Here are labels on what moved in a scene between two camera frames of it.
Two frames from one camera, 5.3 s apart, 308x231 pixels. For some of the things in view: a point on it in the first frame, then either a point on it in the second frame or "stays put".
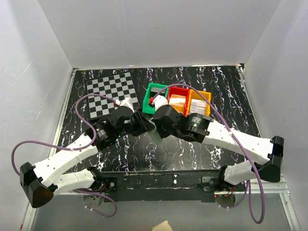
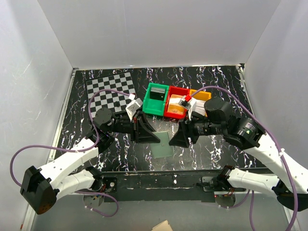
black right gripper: (162, 134) -> (185, 130)
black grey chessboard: (119, 87) stays put
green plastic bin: (146, 108) stays put
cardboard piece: (163, 225) stays put
